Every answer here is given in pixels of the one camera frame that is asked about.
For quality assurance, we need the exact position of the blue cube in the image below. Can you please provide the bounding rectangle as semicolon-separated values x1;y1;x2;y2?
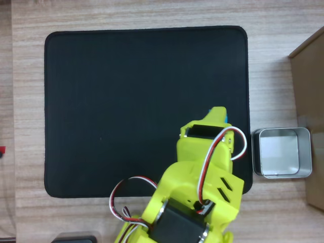
208;108;229;124

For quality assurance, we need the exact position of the square metal tin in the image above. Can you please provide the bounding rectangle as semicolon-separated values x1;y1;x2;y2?
251;127;313;179

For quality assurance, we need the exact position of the black rectangular mat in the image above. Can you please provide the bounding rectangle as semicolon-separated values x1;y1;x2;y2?
43;25;254;199

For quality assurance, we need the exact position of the brown cardboard box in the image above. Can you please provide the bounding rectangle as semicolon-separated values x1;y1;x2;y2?
288;25;324;213

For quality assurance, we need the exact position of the black box clear plastic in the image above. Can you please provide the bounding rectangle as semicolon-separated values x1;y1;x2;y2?
51;232;98;243

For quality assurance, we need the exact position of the white red black servo cable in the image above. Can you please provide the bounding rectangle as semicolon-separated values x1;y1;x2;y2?
109;176;159;243
196;127;248;211

